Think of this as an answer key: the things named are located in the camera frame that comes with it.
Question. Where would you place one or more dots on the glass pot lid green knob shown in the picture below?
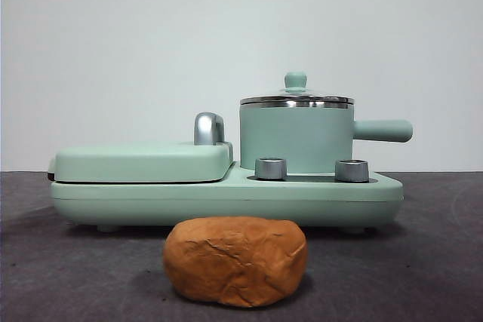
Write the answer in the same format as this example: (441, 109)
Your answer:
(296, 80)

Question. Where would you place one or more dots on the brown potato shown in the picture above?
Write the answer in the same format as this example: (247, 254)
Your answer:
(234, 261)

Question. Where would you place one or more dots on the silver control knob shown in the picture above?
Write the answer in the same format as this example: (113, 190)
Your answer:
(271, 168)
(351, 170)

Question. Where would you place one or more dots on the green breakfast maker base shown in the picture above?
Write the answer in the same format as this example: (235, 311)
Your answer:
(226, 205)

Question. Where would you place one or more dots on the green hinged griddle cover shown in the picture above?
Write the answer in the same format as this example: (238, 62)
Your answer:
(132, 163)

